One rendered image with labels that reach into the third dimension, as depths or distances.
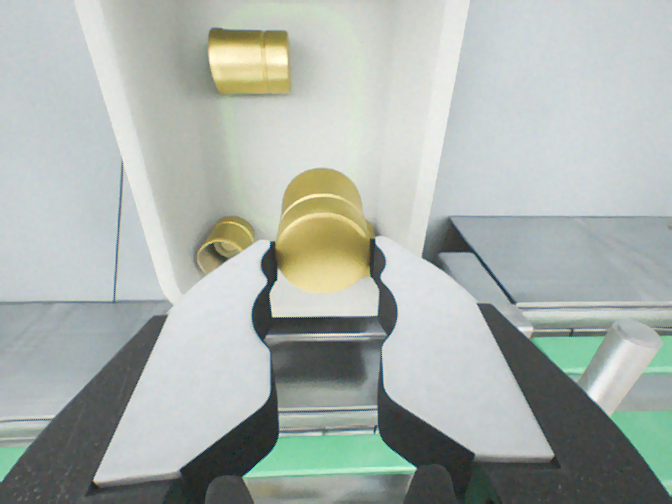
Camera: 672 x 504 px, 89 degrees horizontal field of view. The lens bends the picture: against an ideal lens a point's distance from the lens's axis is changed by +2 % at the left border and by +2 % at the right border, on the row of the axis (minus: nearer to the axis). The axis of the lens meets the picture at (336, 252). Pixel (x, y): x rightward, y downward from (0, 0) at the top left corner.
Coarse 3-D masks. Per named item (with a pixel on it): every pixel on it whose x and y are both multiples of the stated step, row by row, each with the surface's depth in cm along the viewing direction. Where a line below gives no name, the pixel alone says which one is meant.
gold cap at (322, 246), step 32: (288, 192) 14; (320, 192) 12; (352, 192) 13; (288, 224) 11; (320, 224) 11; (352, 224) 11; (288, 256) 11; (320, 256) 12; (352, 256) 12; (320, 288) 12
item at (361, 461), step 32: (0, 448) 23; (288, 448) 24; (320, 448) 24; (352, 448) 24; (384, 448) 24; (0, 480) 21; (256, 480) 22; (288, 480) 22; (320, 480) 22; (352, 480) 22; (384, 480) 22
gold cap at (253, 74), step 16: (224, 32) 19; (240, 32) 19; (256, 32) 19; (272, 32) 19; (208, 48) 19; (224, 48) 19; (240, 48) 19; (256, 48) 19; (272, 48) 19; (288, 48) 20; (224, 64) 19; (240, 64) 19; (256, 64) 19; (272, 64) 19; (288, 64) 20; (224, 80) 20; (240, 80) 20; (256, 80) 20; (272, 80) 20; (288, 80) 20
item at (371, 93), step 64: (128, 0) 16; (192, 0) 20; (256, 0) 21; (320, 0) 21; (384, 0) 21; (448, 0) 15; (128, 64) 17; (192, 64) 22; (320, 64) 22; (384, 64) 23; (448, 64) 16; (128, 128) 17; (192, 128) 24; (256, 128) 24; (320, 128) 25; (384, 128) 25; (192, 192) 24; (256, 192) 27; (384, 192) 26; (192, 256) 25
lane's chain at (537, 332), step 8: (536, 328) 21; (544, 328) 21; (552, 328) 21; (560, 328) 21; (568, 328) 21; (576, 328) 21; (584, 328) 21; (592, 328) 21; (600, 328) 21; (608, 328) 21; (656, 328) 21; (664, 328) 21; (536, 336) 21; (544, 336) 21; (552, 336) 21; (560, 336) 21; (568, 336) 21; (576, 336) 21; (584, 336) 21; (592, 336) 21
